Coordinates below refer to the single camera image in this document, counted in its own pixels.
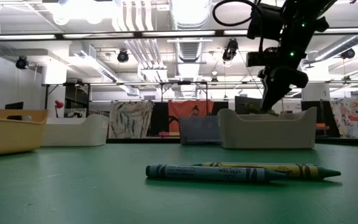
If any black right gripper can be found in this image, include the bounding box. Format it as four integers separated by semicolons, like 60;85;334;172
246;27;310;112

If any blue crayon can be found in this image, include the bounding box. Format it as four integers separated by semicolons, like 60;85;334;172
191;161;319;167
145;164;287;183

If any black monitor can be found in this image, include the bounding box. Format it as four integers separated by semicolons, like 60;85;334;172
234;95;269;115

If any white column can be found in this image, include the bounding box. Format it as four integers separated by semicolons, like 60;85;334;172
301;83;331;102

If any pale grey plastic bin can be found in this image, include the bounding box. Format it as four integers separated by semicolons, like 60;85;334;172
218;107;318;149

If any black ceiling spotlight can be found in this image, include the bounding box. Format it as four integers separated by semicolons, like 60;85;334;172
116;49;130;64
221;38;239;62
15;55;30;70
340;48;356;60

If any colourful floral cloth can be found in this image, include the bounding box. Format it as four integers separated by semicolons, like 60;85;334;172
329;98;358;140

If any dark grey plastic bin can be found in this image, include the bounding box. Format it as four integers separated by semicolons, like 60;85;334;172
178;115;223;146

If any ceiling strip light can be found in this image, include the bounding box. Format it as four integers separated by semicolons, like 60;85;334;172
0;34;57;40
141;30;216;37
321;27;358;34

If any orange cloth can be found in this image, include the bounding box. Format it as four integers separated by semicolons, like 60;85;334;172
167;99;214;133

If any leaf print cloth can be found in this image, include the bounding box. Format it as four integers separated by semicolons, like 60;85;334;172
109;100;155;139

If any white plastic bin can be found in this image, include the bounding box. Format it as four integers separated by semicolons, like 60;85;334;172
40;113;110;147

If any red desk lamp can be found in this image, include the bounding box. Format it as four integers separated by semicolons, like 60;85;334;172
53;100;65;118

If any green table mat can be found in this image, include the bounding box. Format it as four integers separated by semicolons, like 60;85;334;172
0;141;358;224

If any yellow plastic bin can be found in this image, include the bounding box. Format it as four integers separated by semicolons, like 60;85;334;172
0;108;50;158

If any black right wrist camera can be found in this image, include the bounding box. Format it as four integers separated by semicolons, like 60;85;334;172
246;2;285;41

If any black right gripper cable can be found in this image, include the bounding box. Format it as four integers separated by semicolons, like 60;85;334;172
212;0;264;54

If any silver ventilation duct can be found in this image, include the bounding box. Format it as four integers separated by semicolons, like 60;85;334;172
168;0;213;63

